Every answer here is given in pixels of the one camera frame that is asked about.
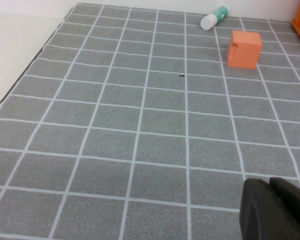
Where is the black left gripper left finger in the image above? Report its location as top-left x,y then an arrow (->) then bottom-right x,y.
239,177 -> 300,240

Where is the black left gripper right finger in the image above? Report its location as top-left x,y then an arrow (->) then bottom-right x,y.
269,176 -> 300,232

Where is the orange foam cube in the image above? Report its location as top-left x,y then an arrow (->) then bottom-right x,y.
226,29 -> 263,70

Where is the grey grid pattern mat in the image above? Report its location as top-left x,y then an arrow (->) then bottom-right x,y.
0,2 -> 300,240

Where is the green and white glue stick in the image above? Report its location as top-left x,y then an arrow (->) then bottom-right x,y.
200,5 -> 230,31

